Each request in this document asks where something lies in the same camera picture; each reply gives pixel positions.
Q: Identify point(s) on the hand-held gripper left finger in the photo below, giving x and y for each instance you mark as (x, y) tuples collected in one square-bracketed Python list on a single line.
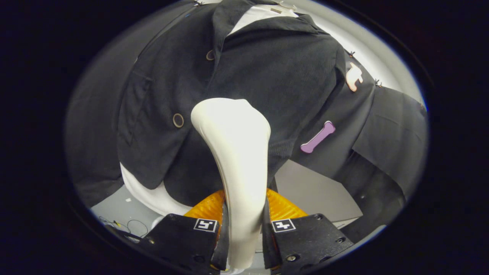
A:
[(179, 240)]

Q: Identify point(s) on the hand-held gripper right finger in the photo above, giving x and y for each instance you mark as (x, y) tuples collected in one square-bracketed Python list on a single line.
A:
[(309, 238)]

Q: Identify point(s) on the white shirt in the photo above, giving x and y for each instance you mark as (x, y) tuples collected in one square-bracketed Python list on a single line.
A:
[(153, 194)]

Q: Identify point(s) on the black suit jacket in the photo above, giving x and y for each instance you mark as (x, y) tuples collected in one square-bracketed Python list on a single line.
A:
[(267, 76)]

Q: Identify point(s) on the cream clothes hanger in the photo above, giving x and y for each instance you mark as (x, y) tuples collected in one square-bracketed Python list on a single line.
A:
[(286, 6)]

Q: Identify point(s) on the grey cabinet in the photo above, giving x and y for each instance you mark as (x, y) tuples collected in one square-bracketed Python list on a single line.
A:
[(313, 191)]

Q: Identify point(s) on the black backdrop cloth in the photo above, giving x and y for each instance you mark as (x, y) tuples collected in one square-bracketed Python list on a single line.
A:
[(389, 126)]

